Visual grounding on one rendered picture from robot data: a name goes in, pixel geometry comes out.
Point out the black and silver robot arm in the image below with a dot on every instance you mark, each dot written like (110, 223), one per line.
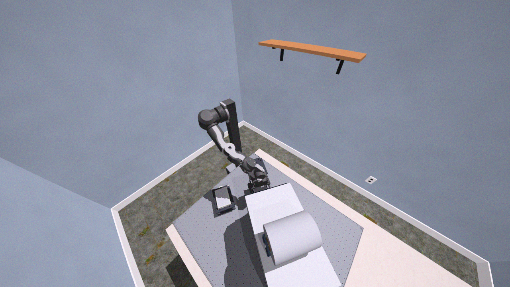
(209, 120)

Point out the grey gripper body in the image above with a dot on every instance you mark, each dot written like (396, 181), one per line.
(261, 183)

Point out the white cylinder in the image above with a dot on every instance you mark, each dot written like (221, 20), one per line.
(292, 236)

